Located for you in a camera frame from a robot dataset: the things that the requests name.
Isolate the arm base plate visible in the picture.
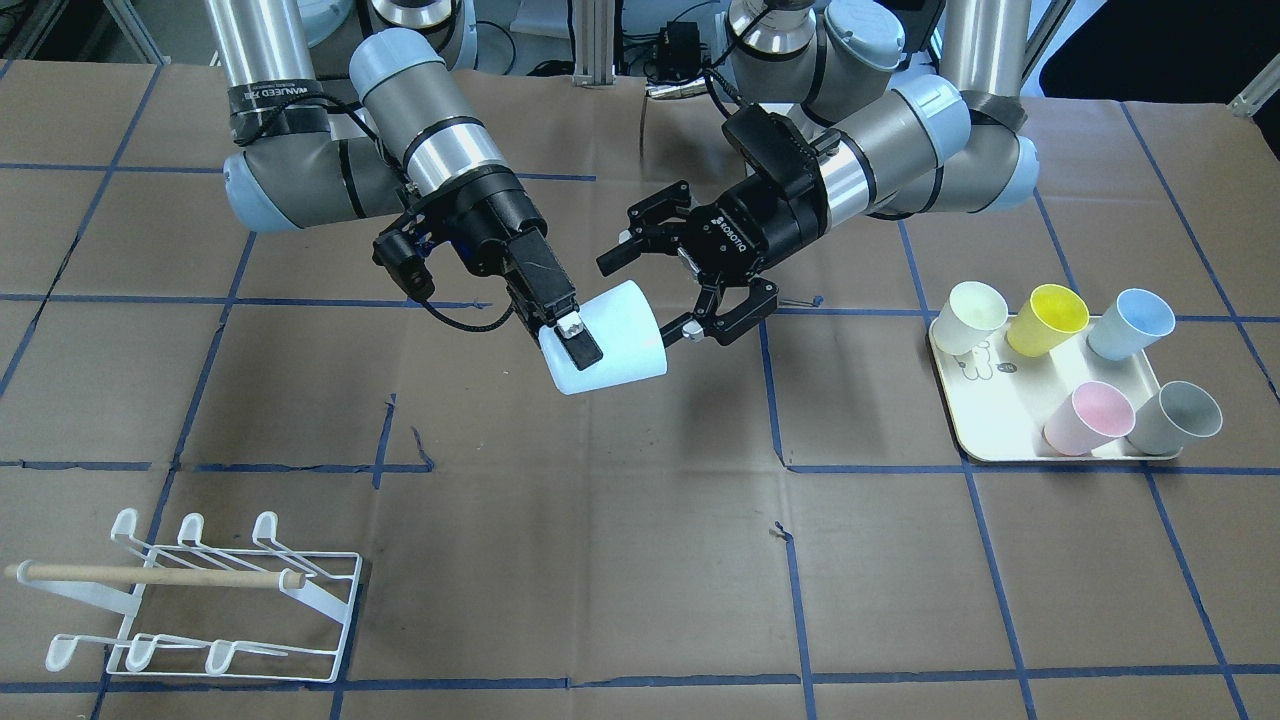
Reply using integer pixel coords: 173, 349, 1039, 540
863, 196, 915, 222

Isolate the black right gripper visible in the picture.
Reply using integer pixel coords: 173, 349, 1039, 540
406, 165, 603, 369

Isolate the white wire cup rack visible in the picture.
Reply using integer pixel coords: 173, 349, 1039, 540
5, 509, 364, 683

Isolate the pink cup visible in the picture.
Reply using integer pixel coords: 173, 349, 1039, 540
1043, 380, 1137, 456

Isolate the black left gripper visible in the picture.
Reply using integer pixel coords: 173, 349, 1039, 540
596, 174, 828, 346

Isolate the cream plastic tray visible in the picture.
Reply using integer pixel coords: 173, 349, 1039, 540
929, 325, 1161, 462

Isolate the grey cup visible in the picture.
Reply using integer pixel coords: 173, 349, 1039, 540
1126, 380, 1222, 456

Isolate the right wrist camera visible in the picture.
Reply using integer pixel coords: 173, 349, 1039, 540
372, 229, 435, 304

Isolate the yellow cup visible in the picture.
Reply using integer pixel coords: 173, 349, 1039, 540
1006, 284, 1091, 357

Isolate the light blue cup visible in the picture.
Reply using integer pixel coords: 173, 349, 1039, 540
538, 281, 667, 395
1085, 288, 1176, 361

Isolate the cream white cup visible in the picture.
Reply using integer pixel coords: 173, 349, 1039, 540
933, 281, 1009, 356

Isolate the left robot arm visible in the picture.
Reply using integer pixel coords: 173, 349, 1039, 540
596, 1, 1039, 345

